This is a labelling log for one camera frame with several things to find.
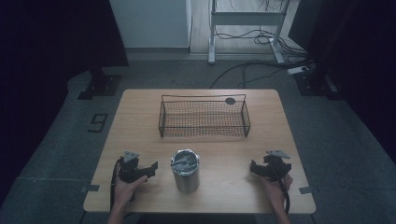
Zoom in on black stand base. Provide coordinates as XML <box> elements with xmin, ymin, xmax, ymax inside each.
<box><xmin>77</xmin><ymin>66</ymin><xmax>123</xmax><ymax>101</ymax></box>
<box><xmin>293</xmin><ymin>68</ymin><xmax>344</xmax><ymax>101</ymax></box>

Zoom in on black wire mesh basket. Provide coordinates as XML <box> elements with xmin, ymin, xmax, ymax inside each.
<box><xmin>158</xmin><ymin>93</ymin><xmax>252</xmax><ymax>139</ymax></box>

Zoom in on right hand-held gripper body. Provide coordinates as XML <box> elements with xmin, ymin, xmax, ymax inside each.
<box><xmin>261</xmin><ymin>149</ymin><xmax>293</xmax><ymax>183</ymax></box>

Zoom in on stainless steel tumbler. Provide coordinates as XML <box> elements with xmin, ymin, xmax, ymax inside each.
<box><xmin>170</xmin><ymin>148</ymin><xmax>201</xmax><ymax>194</ymax></box>

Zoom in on black curtain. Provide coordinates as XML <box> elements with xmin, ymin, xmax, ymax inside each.
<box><xmin>288</xmin><ymin>0</ymin><xmax>396</xmax><ymax>157</ymax></box>
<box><xmin>0</xmin><ymin>0</ymin><xmax>130</xmax><ymax>208</ymax></box>

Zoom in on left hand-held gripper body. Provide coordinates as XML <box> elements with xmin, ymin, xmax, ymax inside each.
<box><xmin>117</xmin><ymin>150</ymin><xmax>151</xmax><ymax>185</ymax></box>

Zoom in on person's left hand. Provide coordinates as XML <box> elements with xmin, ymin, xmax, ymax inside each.
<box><xmin>113</xmin><ymin>175</ymin><xmax>149</xmax><ymax>210</ymax></box>

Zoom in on white metal desk frame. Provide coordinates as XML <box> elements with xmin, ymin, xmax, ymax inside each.
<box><xmin>207</xmin><ymin>0</ymin><xmax>293</xmax><ymax>65</ymax></box>

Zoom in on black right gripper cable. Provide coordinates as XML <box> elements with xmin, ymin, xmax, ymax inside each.
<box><xmin>271</xmin><ymin>162</ymin><xmax>291</xmax><ymax>216</ymax></box>

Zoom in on black floor cables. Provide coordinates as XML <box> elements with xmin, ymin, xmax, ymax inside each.
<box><xmin>208</xmin><ymin>0</ymin><xmax>314</xmax><ymax>91</ymax></box>

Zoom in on grey items in tumbler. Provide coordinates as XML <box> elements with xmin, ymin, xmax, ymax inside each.
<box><xmin>172</xmin><ymin>150</ymin><xmax>199</xmax><ymax>174</ymax></box>

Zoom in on person's right hand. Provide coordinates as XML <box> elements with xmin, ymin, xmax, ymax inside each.
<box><xmin>259</xmin><ymin>173</ymin><xmax>294</xmax><ymax>208</ymax></box>

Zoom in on white power strip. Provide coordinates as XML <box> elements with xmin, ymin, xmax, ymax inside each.
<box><xmin>286</xmin><ymin>65</ymin><xmax>311</xmax><ymax>76</ymax></box>

